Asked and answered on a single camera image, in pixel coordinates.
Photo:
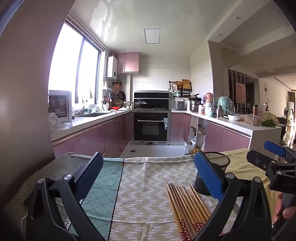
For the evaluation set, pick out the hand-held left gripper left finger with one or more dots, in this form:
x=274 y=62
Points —
x=90 y=176

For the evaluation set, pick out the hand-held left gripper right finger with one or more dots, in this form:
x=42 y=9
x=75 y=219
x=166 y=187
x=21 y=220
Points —
x=209 y=176

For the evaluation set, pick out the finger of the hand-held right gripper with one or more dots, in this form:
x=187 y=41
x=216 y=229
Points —
x=256 y=158
x=274 y=147

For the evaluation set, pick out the black mesh utensil holder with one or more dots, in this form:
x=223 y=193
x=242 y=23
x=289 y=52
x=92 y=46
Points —
x=219 y=160

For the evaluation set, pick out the pile of wooden chopsticks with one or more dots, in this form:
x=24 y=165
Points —
x=185 y=206

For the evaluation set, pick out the person's right hand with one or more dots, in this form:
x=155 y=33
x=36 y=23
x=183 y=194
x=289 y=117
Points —
x=277 y=208

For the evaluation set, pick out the green leafy vegetables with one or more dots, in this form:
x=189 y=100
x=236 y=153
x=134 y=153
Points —
x=268 y=122

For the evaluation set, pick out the yellow cooking oil bottle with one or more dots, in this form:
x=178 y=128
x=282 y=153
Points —
x=193 y=151

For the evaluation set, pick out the clear food container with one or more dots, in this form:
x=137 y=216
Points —
x=253 y=120

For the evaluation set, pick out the dark liquid plastic bottle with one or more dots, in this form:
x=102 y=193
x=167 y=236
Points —
x=187 y=149

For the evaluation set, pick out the dark travel tumbler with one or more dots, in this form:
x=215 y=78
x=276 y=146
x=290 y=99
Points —
x=254 y=110

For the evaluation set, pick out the white covered bowl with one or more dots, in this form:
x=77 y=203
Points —
x=234 y=117

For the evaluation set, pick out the patchwork patterned tablecloth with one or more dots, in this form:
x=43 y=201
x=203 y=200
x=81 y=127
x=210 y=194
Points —
x=143 y=185

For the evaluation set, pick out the steel thermos bottle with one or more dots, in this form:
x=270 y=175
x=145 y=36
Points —
x=220 y=112

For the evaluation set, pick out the steel kitchen sink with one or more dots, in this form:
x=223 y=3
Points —
x=92 y=114

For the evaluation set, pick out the mint green bagged appliance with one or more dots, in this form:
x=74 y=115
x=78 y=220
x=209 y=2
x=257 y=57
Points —
x=225 y=105

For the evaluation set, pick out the clear plastic bag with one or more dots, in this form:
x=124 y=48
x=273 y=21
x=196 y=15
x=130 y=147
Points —
x=54 y=122

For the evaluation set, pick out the cluster of small bottles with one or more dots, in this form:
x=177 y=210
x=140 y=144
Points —
x=208 y=110

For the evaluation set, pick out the steel stock pot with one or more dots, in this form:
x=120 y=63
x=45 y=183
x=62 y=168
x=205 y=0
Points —
x=195 y=105

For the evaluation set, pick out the red plastic basin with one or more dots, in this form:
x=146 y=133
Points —
x=115 y=108

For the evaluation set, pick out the black built-in oven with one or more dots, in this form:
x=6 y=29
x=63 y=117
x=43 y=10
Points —
x=151 y=128

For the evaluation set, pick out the silver rice cooker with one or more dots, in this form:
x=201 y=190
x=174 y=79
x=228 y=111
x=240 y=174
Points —
x=180 y=105

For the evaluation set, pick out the pink kettle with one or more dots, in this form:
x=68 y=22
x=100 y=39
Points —
x=209 y=97

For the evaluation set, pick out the bamboo steamer basket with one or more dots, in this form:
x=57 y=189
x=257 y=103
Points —
x=119 y=103

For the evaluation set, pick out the white countertop microwave oven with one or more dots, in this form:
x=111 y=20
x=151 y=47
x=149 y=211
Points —
x=59 y=103

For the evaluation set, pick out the black frying pan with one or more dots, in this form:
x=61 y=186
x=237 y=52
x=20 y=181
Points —
x=122 y=95

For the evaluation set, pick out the black wok with lid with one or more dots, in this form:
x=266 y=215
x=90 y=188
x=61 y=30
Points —
x=140 y=104

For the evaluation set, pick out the orange grater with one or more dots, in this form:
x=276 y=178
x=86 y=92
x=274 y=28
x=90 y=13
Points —
x=117 y=88

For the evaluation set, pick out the wooden cutting board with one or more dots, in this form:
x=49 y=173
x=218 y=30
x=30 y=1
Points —
x=186 y=84

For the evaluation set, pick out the black range hood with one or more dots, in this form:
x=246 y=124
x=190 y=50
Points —
x=157 y=97

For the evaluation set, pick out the woven basket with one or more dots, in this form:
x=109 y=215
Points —
x=178 y=85

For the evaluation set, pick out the grey refrigerator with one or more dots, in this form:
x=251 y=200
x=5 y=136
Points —
x=23 y=92

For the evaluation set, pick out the large kitchen window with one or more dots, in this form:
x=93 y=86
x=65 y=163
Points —
x=69 y=64

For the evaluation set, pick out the square ceiling light panel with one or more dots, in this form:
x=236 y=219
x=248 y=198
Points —
x=152 y=36

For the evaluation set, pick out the small wall clock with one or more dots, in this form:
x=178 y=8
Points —
x=266 y=88

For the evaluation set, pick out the pink wall painting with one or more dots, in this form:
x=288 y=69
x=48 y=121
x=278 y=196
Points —
x=240 y=92

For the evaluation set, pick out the black wall shelf rack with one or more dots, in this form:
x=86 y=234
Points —
x=185 y=92

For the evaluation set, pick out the white wall water heater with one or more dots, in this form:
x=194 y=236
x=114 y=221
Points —
x=112 y=67

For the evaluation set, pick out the pink wall cabinet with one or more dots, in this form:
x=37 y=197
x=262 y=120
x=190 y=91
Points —
x=128 y=62

